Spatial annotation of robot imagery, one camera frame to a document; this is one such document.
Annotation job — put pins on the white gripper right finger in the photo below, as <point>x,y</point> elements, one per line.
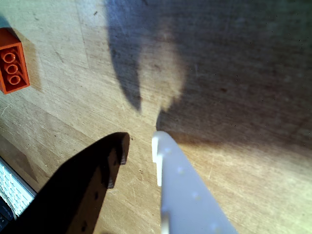
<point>185,195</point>

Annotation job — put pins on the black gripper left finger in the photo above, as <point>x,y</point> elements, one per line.
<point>68,190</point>

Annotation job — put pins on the red-orange lego block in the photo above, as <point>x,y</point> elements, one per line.
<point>12,70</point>

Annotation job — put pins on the white keyboard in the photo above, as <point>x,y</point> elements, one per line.
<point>14,192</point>

